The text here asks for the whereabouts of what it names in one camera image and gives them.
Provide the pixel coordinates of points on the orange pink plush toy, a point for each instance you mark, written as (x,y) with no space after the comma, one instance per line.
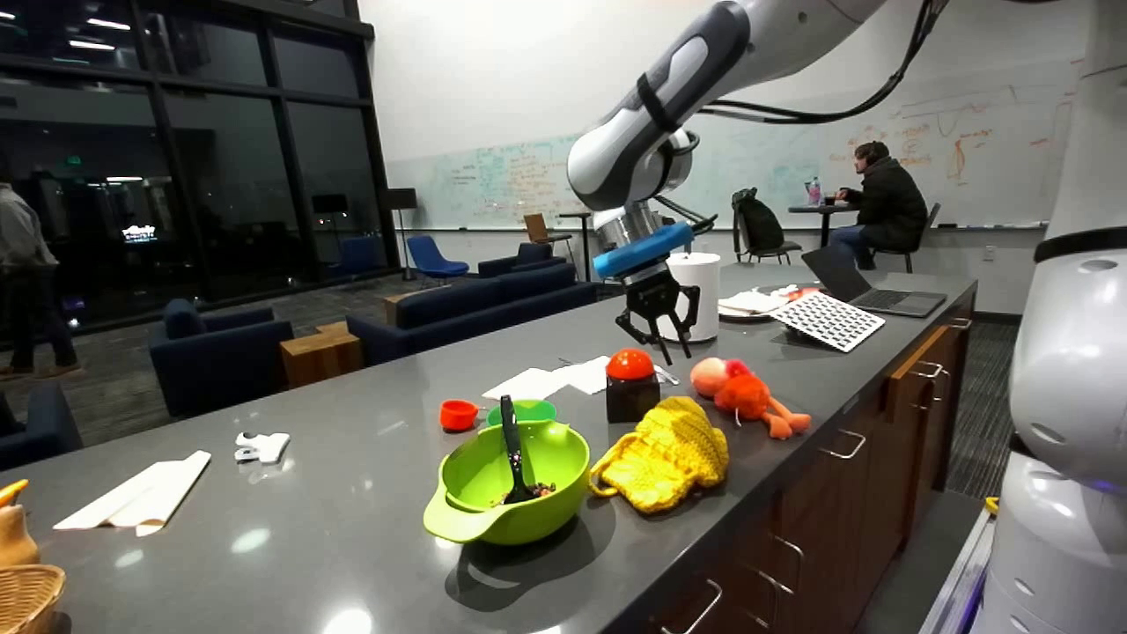
(739,393)

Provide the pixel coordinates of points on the blue sofa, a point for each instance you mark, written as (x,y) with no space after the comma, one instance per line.
(470,309)

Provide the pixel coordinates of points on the green bowl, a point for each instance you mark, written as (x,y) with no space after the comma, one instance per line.
(483,500)

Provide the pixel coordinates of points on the small green cup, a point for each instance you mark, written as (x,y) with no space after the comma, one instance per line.
(527,412)

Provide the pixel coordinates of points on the blue armchair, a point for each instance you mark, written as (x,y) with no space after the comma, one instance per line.
(216,362)

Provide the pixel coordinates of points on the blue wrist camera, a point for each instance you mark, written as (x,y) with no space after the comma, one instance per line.
(643,251)

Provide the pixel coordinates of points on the orange ball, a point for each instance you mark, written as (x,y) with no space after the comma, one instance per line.
(627,363)

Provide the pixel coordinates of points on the standing person grey shirt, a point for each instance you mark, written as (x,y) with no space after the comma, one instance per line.
(27,270)

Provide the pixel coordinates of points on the white paper sheet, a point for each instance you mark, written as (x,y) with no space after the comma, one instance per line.
(534,385)

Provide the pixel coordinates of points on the white cylinder container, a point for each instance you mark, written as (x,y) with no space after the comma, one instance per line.
(702,275)

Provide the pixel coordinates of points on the seated person black jacket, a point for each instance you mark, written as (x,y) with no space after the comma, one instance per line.
(890,207)

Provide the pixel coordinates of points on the black spoon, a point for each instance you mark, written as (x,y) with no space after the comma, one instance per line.
(514,451)

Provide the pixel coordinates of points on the black box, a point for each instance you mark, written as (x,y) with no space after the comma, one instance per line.
(627,400)

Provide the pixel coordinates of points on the small red cup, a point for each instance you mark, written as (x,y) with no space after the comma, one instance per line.
(458,418)

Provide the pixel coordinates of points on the wooden bowl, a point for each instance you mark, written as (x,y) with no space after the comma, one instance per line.
(29,595)

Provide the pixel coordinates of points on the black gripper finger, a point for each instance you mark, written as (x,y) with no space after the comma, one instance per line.
(688,338)
(658,345)

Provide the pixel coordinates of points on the open laptop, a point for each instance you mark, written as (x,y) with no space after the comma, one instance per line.
(841,278)

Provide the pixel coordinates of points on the wooden side table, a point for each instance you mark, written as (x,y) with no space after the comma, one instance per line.
(324,355)

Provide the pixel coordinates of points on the yellow knitted hat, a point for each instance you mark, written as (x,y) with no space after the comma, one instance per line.
(670,451)

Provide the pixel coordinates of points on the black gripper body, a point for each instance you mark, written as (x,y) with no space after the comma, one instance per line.
(658,298)

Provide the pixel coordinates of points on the white paper napkins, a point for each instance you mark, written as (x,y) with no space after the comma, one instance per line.
(141,500)

